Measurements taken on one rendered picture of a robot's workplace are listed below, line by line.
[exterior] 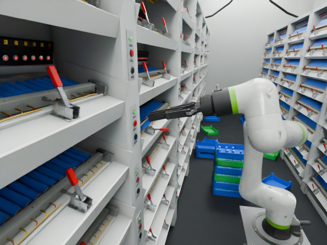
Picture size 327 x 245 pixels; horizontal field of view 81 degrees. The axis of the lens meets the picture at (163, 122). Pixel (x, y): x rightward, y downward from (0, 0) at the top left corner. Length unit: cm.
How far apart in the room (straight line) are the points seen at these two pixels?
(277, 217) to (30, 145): 119
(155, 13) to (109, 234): 106
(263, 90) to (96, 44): 48
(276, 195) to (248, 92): 74
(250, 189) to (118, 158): 87
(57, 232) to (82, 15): 38
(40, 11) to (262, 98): 55
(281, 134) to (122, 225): 54
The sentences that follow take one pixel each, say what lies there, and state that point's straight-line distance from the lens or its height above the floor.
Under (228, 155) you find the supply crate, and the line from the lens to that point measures 181.
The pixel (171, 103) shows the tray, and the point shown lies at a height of 98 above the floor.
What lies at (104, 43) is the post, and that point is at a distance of 53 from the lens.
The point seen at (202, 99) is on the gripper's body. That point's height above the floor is 111.
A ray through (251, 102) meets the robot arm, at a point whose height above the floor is 111.
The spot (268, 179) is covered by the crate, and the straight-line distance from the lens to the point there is 243.
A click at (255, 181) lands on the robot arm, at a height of 59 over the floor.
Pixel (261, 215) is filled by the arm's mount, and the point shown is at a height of 30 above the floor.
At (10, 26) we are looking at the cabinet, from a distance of 55.
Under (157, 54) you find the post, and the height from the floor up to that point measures 126.
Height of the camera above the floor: 124
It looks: 18 degrees down
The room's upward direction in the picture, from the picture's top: straight up
